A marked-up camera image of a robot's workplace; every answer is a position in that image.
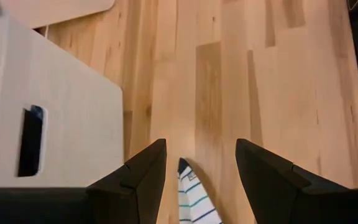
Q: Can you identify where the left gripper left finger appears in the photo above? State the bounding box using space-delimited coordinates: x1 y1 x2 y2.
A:
85 138 168 224

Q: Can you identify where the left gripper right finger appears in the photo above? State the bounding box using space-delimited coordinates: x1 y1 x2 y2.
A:
235 138 349 224

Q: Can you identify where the small white striped sock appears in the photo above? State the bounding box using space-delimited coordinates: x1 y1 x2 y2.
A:
178 157 224 224

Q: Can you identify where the white perforated plastic basket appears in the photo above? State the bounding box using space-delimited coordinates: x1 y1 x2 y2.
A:
0 0 116 29
0 12 125 188

